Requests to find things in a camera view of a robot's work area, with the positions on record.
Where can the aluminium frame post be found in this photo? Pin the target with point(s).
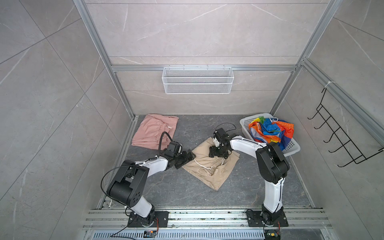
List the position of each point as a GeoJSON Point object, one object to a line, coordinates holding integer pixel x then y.
{"type": "Point", "coordinates": [89, 24]}

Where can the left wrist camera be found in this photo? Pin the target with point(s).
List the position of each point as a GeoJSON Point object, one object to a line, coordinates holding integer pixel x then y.
{"type": "Point", "coordinates": [174, 147]}

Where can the pink drawstring shorts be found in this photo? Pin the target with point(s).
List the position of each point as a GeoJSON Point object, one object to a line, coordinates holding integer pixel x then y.
{"type": "Point", "coordinates": [149, 132]}

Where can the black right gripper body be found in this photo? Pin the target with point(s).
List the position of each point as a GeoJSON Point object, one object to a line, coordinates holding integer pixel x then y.
{"type": "Point", "coordinates": [218, 151]}

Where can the multicolour orange blue shorts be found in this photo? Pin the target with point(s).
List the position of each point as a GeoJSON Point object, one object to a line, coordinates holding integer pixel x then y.
{"type": "Point", "coordinates": [271, 130]}

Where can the beige shorts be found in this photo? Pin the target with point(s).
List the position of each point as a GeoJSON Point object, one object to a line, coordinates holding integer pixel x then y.
{"type": "Point", "coordinates": [213, 172]}

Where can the white wire wall basket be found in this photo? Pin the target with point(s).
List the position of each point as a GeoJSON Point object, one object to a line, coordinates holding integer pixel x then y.
{"type": "Point", "coordinates": [197, 80]}

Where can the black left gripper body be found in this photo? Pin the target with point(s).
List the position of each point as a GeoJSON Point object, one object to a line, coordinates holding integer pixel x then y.
{"type": "Point", "coordinates": [183, 158]}

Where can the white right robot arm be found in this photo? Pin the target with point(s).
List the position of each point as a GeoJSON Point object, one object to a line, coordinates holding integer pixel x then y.
{"type": "Point", "coordinates": [273, 168]}

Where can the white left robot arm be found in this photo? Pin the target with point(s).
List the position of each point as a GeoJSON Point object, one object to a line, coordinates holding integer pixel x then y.
{"type": "Point", "coordinates": [127, 185]}

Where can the black wire hook rack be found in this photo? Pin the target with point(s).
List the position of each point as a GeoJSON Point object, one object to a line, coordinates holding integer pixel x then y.
{"type": "Point", "coordinates": [346, 143]}

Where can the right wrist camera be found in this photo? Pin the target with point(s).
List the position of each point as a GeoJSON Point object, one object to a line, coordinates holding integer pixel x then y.
{"type": "Point", "coordinates": [221, 138]}

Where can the white plastic laundry basket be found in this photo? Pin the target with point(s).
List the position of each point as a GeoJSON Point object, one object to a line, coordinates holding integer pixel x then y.
{"type": "Point", "coordinates": [292, 148]}

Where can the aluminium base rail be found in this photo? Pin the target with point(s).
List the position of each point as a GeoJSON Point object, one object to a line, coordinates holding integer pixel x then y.
{"type": "Point", "coordinates": [216, 223]}

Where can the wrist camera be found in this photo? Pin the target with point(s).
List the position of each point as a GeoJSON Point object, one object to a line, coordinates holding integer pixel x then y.
{"type": "Point", "coordinates": [174, 147]}
{"type": "Point", "coordinates": [221, 138]}

